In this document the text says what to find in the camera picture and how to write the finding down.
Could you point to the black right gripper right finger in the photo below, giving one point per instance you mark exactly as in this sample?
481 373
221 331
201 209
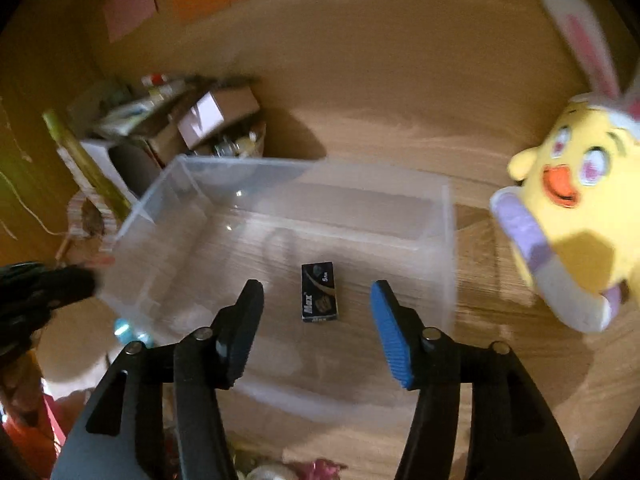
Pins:
513 434

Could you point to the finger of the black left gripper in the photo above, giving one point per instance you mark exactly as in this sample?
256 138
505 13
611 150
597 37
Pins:
30 292

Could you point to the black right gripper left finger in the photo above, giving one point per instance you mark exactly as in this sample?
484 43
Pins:
120 433

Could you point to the blue tape roll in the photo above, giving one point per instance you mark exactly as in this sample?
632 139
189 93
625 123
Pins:
125 332

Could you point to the pink plastic hair clip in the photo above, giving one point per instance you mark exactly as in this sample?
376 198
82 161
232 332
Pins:
318 469

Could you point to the small black box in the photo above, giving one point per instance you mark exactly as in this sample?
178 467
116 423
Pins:
317 283

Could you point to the red envelope packet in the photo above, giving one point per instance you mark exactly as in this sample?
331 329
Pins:
39 445

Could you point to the white folded paper letter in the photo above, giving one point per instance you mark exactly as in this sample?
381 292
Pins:
131 169

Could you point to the yellow chick bunny plush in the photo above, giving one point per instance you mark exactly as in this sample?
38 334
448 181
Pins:
572 213

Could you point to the stack of books papers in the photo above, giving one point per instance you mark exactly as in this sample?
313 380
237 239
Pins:
114 111

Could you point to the small white cardboard box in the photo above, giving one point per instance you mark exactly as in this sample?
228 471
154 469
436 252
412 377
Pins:
216 110

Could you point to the translucent plastic storage bin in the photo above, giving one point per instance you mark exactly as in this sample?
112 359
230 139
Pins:
208 225

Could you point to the pink paper note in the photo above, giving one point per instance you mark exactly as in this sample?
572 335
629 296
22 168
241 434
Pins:
124 16

